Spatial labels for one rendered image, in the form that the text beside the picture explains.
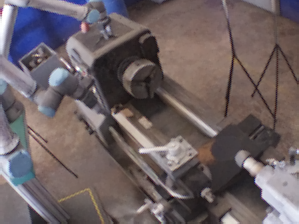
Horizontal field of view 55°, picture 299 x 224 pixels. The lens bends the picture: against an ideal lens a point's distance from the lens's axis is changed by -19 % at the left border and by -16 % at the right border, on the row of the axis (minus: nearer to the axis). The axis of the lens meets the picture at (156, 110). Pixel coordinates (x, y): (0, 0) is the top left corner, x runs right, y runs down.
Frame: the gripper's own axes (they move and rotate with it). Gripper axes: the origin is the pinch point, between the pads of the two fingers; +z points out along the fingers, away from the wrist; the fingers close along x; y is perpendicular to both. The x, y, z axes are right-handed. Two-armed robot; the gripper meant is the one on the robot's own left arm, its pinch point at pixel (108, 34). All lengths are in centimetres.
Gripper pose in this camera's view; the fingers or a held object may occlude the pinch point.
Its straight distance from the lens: 239.6
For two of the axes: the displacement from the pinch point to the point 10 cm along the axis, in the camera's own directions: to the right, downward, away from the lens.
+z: 2.3, 7.0, 6.7
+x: 2.7, -7.1, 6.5
